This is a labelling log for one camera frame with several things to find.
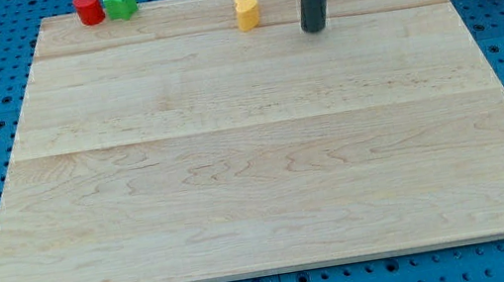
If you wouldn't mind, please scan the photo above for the red cylinder block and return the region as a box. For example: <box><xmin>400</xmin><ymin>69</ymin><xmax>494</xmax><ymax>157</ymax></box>
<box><xmin>71</xmin><ymin>0</ymin><xmax>105</xmax><ymax>26</ymax></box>

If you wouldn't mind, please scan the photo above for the light wooden board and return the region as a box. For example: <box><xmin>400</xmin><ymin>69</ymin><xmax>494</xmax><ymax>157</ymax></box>
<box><xmin>0</xmin><ymin>0</ymin><xmax>504</xmax><ymax>282</ymax></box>

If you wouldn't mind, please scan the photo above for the yellow heart block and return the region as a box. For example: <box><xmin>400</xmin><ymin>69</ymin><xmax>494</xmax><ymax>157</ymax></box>
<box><xmin>234</xmin><ymin>0</ymin><xmax>260</xmax><ymax>32</ymax></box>

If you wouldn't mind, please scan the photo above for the green star block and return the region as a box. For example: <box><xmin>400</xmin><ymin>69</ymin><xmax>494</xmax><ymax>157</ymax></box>
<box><xmin>103</xmin><ymin>0</ymin><xmax>139</xmax><ymax>21</ymax></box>

